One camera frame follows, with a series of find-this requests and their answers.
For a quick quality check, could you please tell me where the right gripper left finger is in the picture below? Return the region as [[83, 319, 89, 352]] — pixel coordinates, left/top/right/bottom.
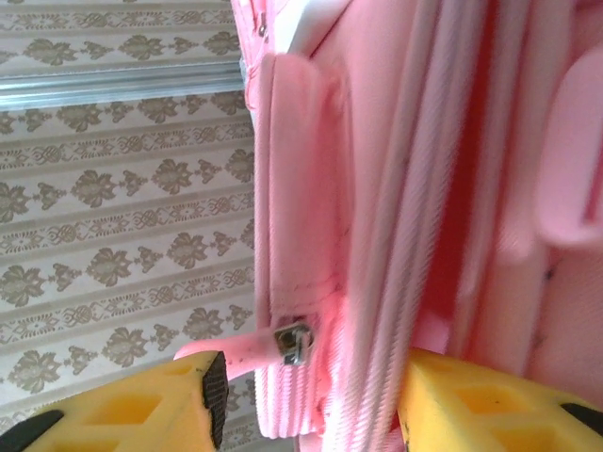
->
[[0, 350, 231, 452]]

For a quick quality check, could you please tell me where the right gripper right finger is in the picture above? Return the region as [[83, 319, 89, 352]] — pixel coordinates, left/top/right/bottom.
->
[[397, 350, 603, 452]]

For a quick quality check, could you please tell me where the pink backpack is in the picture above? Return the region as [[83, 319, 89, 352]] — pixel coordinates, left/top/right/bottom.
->
[[173, 0, 603, 452]]

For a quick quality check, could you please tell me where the aluminium frame post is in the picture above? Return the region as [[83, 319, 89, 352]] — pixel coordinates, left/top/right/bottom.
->
[[0, 61, 249, 108]]

